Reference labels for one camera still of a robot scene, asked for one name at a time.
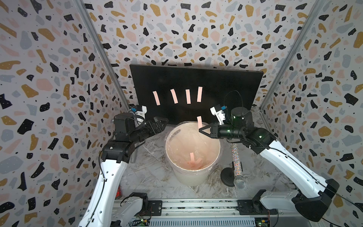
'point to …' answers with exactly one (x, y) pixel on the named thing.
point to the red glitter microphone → (118, 192)
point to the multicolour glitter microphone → (239, 180)
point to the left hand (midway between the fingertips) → (163, 122)
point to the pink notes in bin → (194, 164)
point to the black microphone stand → (227, 175)
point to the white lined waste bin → (184, 138)
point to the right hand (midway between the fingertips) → (199, 132)
